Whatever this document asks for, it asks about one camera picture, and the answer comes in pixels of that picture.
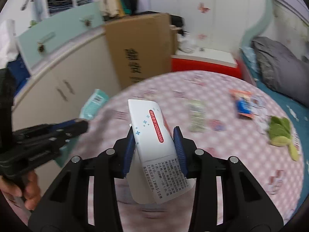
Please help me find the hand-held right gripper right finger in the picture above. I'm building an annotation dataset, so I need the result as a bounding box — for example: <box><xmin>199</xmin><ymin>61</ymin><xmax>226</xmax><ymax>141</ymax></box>
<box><xmin>173</xmin><ymin>126</ymin><xmax>284</xmax><ymax>232</ymax></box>

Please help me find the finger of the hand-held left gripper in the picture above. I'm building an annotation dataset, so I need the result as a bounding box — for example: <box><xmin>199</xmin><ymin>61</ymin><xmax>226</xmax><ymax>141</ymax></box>
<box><xmin>25</xmin><ymin>132</ymin><xmax>81</xmax><ymax>153</ymax></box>
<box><xmin>13</xmin><ymin>118</ymin><xmax>89</xmax><ymax>138</ymax></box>

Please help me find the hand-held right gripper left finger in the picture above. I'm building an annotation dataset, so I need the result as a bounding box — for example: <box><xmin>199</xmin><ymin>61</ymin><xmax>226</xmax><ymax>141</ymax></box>
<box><xmin>28</xmin><ymin>126</ymin><xmax>136</xmax><ymax>232</ymax></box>

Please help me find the white medicine box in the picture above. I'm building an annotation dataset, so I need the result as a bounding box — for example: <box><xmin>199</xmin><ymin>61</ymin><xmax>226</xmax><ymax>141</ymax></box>
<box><xmin>127</xmin><ymin>98</ymin><xmax>196</xmax><ymax>205</ymax></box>

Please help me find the teal tissue packet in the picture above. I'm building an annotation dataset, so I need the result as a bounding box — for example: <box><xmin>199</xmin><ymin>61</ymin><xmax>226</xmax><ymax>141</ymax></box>
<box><xmin>57</xmin><ymin>88</ymin><xmax>111</xmax><ymax>168</ymax></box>

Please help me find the person's left hand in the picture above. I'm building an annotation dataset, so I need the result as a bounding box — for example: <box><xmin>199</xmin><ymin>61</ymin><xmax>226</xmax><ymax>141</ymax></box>
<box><xmin>0</xmin><ymin>170</ymin><xmax>42</xmax><ymax>211</ymax></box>

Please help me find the striped pale packet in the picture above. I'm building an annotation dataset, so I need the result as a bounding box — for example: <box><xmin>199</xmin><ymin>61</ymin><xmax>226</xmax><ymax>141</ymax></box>
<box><xmin>188</xmin><ymin>99</ymin><xmax>207</xmax><ymax>132</ymax></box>

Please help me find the white cabinet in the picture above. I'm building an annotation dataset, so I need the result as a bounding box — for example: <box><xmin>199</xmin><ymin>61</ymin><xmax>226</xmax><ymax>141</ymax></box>
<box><xmin>11</xmin><ymin>30</ymin><xmax>121</xmax><ymax>136</ymax></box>

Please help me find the pink printed cloth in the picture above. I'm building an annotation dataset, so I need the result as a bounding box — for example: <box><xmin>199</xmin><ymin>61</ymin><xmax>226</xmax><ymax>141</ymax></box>
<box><xmin>5</xmin><ymin>70</ymin><xmax>305</xmax><ymax>232</ymax></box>

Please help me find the blue bag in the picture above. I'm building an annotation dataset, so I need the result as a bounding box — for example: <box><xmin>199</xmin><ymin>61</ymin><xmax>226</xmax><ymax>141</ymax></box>
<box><xmin>8</xmin><ymin>54</ymin><xmax>31</xmax><ymax>89</ymax></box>

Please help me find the red blue snack packet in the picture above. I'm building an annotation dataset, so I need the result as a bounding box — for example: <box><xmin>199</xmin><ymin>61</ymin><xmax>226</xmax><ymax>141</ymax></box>
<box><xmin>229</xmin><ymin>88</ymin><xmax>257</xmax><ymax>120</ymax></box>

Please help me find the red box with white lid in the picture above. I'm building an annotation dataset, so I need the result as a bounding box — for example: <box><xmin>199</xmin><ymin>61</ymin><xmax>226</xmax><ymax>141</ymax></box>
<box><xmin>170</xmin><ymin>48</ymin><xmax>242</xmax><ymax>79</ymax></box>

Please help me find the teal drawer front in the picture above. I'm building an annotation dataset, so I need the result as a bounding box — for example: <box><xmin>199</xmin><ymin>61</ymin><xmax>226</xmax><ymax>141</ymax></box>
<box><xmin>15</xmin><ymin>1</ymin><xmax>110</xmax><ymax>71</ymax></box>

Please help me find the large white bag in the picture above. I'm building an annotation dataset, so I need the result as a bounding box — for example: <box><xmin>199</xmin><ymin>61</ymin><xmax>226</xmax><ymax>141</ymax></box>
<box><xmin>0</xmin><ymin>19</ymin><xmax>18</xmax><ymax>66</ymax></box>

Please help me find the brown cardboard box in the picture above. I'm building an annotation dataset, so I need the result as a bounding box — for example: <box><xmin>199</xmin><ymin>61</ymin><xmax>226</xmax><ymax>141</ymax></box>
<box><xmin>104</xmin><ymin>13</ymin><xmax>178</xmax><ymax>90</ymax></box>

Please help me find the green leaf vegetable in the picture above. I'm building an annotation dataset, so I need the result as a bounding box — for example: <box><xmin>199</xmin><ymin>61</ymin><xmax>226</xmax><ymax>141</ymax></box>
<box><xmin>267</xmin><ymin>115</ymin><xmax>300</xmax><ymax>161</ymax></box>

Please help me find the small white plastic bag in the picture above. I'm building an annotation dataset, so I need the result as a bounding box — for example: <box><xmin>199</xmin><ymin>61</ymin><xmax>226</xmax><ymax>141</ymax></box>
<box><xmin>180</xmin><ymin>37</ymin><xmax>196</xmax><ymax>54</ymax></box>

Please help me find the folded jeans stack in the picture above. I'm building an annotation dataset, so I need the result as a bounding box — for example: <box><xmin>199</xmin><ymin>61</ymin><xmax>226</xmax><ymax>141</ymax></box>
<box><xmin>45</xmin><ymin>0</ymin><xmax>73</xmax><ymax>13</ymax></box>

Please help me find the black item on red box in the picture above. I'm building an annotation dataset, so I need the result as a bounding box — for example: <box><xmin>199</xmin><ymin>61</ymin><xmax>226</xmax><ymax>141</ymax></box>
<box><xmin>170</xmin><ymin>15</ymin><xmax>185</xmax><ymax>36</ymax></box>

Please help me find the grey pillow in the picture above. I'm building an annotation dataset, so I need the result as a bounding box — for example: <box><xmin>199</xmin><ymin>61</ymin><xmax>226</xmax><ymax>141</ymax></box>
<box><xmin>250</xmin><ymin>36</ymin><xmax>309</xmax><ymax>102</ymax></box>

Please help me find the red butterfly wall sticker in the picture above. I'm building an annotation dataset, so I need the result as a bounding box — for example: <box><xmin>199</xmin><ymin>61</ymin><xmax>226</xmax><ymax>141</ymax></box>
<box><xmin>197</xmin><ymin>2</ymin><xmax>211</xmax><ymax>14</ymax></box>

